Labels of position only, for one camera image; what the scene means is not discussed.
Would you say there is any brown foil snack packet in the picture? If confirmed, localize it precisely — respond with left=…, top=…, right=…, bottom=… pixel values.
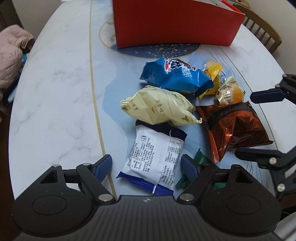
left=196, top=101, right=274, bottom=163

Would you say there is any cream snack packet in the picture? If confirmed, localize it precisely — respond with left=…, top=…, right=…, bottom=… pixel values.
left=120, top=85, right=203, bottom=127

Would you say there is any yellow snack packet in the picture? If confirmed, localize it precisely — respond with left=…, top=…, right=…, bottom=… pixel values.
left=198, top=61, right=223, bottom=100

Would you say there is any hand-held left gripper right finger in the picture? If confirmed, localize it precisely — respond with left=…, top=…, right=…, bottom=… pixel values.
left=178, top=154, right=255, bottom=205

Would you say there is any wooden chair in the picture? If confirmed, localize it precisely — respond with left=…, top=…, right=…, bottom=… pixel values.
left=232, top=0, right=282, bottom=54

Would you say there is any red cardboard box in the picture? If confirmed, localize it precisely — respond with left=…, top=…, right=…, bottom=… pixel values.
left=112, top=0, right=246, bottom=49

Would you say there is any pink padded jacket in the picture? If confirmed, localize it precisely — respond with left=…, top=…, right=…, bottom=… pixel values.
left=0, top=25, right=36, bottom=100

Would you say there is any green snack packet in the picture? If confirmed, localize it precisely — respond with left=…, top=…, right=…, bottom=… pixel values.
left=175, top=148, right=228, bottom=190

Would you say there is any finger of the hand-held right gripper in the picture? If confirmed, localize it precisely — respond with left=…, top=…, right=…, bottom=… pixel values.
left=250, top=74, right=296, bottom=104
left=235, top=146, right=296, bottom=199

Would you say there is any blue snack packet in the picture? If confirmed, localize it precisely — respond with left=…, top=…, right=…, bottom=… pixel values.
left=140, top=58, right=215, bottom=97

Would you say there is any white and navy snack packet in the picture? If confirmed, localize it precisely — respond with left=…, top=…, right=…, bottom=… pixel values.
left=116, top=119, right=188, bottom=196

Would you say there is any clear daisy cookie packet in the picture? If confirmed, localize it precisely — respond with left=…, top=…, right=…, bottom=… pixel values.
left=215, top=70, right=245, bottom=106

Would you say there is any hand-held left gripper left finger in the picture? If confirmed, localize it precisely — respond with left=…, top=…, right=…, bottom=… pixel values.
left=40, top=154, right=116, bottom=205

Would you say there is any light blue object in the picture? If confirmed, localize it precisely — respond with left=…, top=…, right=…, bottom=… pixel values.
left=7, top=52, right=28, bottom=103

